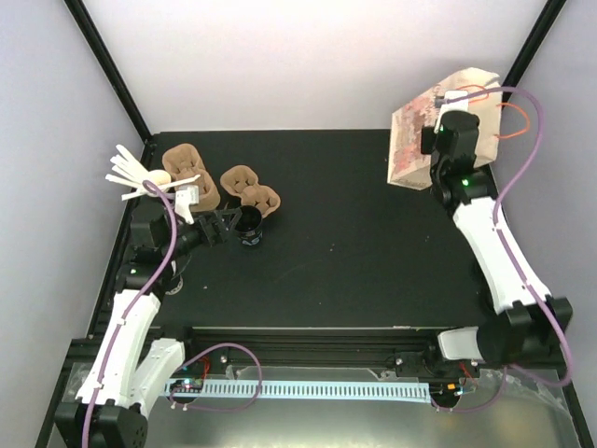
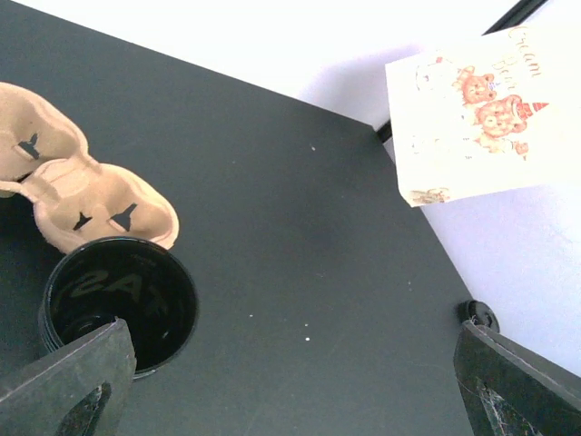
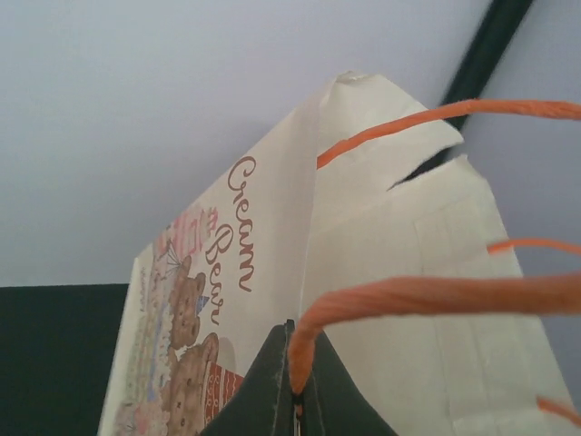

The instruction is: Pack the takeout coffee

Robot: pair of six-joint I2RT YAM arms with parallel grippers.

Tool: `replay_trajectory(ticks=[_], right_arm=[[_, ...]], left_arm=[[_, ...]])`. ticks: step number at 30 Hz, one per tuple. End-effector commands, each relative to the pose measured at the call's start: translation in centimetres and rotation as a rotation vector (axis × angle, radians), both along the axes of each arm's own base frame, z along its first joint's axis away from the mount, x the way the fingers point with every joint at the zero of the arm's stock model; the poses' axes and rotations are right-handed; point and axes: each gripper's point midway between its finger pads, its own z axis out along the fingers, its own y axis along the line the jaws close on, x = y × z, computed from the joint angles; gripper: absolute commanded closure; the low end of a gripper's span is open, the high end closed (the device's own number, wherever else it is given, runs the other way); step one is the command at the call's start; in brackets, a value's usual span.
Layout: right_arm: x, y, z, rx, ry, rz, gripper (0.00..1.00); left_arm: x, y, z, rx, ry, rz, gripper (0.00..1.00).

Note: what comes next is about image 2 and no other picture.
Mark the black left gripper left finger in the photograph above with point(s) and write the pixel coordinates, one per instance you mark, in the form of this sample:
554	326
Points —
79	389

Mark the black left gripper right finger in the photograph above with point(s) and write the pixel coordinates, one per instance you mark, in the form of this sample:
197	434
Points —
509	390

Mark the black plastic cup lid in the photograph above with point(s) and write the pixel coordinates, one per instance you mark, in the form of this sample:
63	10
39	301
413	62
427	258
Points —
121	278

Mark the brown pulp two-cup carrier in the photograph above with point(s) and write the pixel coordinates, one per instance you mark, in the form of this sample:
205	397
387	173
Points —
75	198

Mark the cream bear-print paper bag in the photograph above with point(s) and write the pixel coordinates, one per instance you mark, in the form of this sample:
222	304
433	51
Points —
494	113

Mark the black frame foot knob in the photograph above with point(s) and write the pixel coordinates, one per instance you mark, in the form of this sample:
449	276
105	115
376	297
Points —
478	313

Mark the right black frame post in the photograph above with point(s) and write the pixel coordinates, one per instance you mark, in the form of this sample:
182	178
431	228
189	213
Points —
516	15

